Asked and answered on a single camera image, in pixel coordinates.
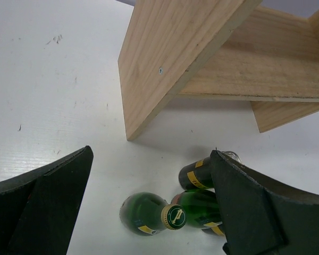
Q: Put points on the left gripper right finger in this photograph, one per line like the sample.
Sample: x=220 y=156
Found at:
x=262 y=215

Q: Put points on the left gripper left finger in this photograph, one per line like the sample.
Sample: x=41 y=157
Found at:
x=39 y=208

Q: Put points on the black gold can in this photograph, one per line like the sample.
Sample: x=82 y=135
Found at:
x=199 y=174

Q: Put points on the green glass bottle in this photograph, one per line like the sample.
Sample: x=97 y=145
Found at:
x=201 y=206
x=147 y=214

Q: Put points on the wooden two-tier shelf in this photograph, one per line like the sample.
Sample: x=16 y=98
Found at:
x=227 y=50

